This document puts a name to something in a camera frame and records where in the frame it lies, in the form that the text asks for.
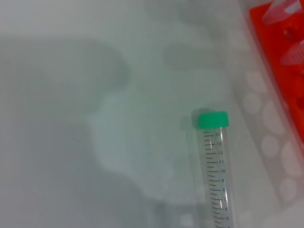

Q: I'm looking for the orange plastic test tube rack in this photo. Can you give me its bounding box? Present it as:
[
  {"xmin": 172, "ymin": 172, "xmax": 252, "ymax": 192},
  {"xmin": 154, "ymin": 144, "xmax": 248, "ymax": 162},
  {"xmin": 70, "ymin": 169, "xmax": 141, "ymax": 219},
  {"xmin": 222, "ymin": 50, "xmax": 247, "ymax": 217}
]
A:
[{"xmin": 248, "ymin": 0, "xmax": 304, "ymax": 155}]

